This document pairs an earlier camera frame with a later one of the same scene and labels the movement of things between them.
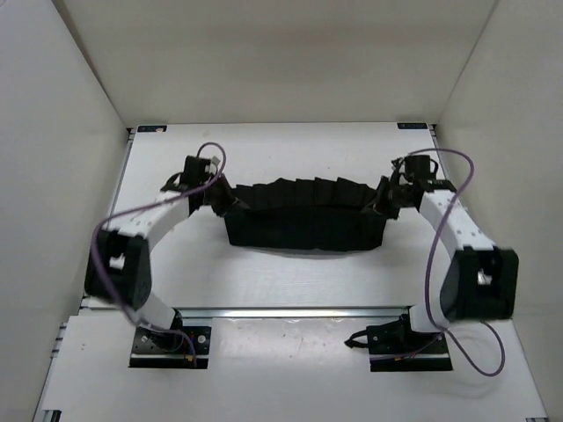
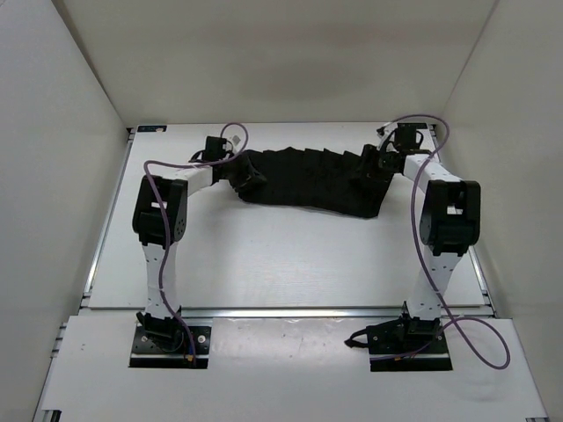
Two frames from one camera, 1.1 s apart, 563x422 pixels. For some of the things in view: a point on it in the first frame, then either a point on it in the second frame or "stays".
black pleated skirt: (306, 215) to (318, 178)
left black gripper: (229, 200) to (247, 174)
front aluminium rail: (290, 312) stays
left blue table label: (152, 128) stays
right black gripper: (381, 205) to (369, 156)
